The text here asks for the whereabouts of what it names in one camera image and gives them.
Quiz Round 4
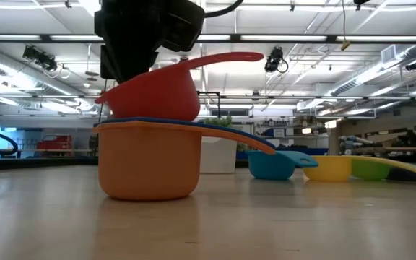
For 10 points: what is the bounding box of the orange measuring cup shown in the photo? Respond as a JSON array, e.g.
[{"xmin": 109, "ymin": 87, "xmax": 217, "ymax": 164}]
[{"xmin": 92, "ymin": 120, "xmax": 277, "ymax": 202}]

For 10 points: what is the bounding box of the hanging cord with yellow tag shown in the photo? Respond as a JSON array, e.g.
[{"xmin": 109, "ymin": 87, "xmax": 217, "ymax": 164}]
[{"xmin": 339, "ymin": 0, "xmax": 352, "ymax": 52}]

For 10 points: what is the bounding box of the black overhead frame beam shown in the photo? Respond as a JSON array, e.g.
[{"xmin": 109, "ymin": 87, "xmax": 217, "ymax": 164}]
[{"xmin": 0, "ymin": 33, "xmax": 416, "ymax": 44}]

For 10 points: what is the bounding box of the dark blue measuring cup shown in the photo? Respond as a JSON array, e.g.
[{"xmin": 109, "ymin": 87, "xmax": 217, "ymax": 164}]
[{"xmin": 93, "ymin": 116, "xmax": 277, "ymax": 150}]

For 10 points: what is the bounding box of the black overhead camera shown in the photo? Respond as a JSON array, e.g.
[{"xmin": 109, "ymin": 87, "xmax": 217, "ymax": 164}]
[{"xmin": 264, "ymin": 45, "xmax": 290, "ymax": 74}]

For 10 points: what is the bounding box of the black ceiling-mounted device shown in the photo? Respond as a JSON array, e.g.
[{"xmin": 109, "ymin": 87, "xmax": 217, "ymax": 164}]
[{"xmin": 22, "ymin": 45, "xmax": 59, "ymax": 72}]

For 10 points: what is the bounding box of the teal measuring cup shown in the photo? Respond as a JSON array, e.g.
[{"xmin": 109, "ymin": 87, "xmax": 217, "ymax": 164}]
[{"xmin": 246, "ymin": 149, "xmax": 319, "ymax": 181}]

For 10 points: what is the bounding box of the green measuring cup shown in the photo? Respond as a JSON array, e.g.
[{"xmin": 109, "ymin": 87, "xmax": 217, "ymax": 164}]
[{"xmin": 350, "ymin": 159, "xmax": 416, "ymax": 183}]

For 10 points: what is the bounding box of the red measuring cup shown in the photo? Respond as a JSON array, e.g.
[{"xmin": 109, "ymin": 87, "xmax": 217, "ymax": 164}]
[{"xmin": 95, "ymin": 51, "xmax": 265, "ymax": 122}]

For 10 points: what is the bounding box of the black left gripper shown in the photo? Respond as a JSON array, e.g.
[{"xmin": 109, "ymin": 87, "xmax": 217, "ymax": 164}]
[{"xmin": 93, "ymin": 0, "xmax": 168, "ymax": 85}]

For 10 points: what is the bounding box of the yellow measuring cup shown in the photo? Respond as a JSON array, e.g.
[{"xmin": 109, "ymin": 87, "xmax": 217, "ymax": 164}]
[{"xmin": 302, "ymin": 155, "xmax": 416, "ymax": 183}]

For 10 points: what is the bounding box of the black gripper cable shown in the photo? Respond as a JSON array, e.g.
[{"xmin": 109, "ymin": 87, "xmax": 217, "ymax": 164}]
[{"xmin": 203, "ymin": 0, "xmax": 245, "ymax": 20}]

